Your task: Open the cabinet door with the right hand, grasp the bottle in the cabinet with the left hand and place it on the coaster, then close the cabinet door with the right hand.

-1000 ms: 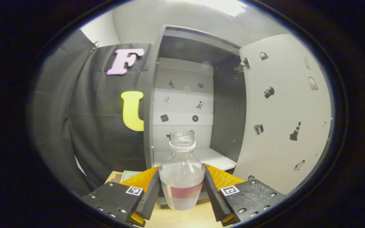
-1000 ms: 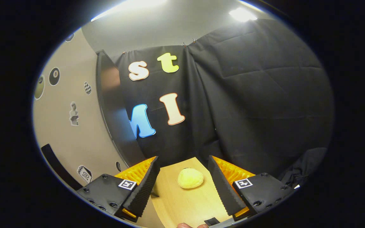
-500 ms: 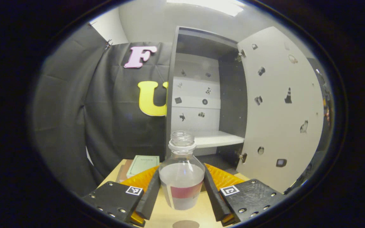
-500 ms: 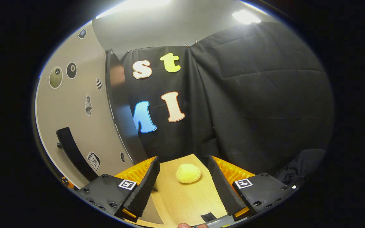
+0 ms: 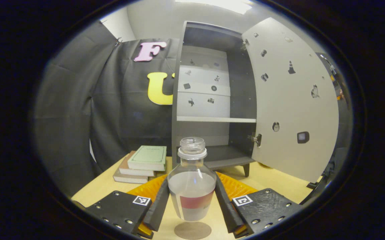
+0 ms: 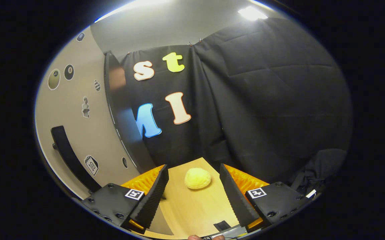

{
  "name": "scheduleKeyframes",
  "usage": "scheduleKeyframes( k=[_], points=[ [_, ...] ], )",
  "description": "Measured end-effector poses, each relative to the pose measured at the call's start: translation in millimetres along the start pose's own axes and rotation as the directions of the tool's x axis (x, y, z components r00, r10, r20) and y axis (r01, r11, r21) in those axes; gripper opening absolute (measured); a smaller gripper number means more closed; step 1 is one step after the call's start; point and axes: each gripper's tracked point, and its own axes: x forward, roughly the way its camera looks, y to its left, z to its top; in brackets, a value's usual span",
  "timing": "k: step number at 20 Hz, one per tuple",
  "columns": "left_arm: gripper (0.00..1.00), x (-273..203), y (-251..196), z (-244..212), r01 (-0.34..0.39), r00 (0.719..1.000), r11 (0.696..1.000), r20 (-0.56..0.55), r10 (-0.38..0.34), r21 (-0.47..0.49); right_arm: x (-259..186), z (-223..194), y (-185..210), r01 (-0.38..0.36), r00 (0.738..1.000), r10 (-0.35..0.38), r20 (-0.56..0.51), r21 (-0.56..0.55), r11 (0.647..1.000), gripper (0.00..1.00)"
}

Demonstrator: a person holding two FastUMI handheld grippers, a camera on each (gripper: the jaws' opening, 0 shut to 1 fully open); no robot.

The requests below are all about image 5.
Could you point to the ceiling light panel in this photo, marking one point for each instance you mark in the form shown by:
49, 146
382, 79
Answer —
214, 6

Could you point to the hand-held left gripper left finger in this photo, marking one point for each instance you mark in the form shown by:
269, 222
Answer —
160, 210

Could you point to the green book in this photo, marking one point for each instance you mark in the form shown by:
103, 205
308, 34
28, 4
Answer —
147, 156

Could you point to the brown book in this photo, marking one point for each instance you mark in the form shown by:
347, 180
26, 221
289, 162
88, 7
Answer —
125, 168

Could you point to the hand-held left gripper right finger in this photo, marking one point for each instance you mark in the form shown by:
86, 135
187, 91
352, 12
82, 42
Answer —
226, 210

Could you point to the round brown coaster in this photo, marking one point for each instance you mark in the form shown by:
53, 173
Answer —
192, 231

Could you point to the black backdrop cloth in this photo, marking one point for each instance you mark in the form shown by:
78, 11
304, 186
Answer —
79, 116

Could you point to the black cabinet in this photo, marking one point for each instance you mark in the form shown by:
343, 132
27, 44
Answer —
239, 100

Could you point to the clear bottle with red label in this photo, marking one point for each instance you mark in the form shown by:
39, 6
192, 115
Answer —
190, 186

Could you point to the grey cabinet door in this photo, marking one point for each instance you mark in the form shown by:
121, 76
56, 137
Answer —
292, 106

